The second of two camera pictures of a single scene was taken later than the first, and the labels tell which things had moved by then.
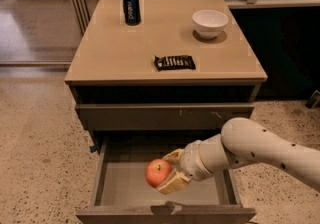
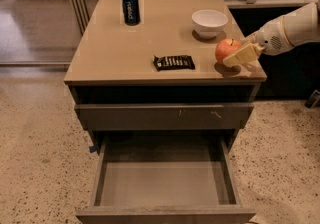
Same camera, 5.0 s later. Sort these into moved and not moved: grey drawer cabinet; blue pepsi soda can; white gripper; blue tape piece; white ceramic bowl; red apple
Moved: red apple; white gripper
Not moved: grey drawer cabinet; blue pepsi soda can; white ceramic bowl; blue tape piece
